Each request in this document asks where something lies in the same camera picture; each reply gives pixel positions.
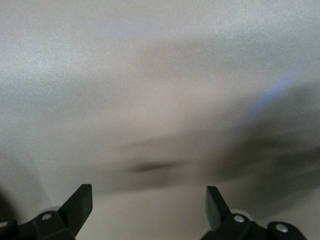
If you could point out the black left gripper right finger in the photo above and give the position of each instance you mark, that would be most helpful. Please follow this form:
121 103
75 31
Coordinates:
215 210

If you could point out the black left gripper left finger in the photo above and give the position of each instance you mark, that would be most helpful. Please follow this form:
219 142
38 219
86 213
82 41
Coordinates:
80 205

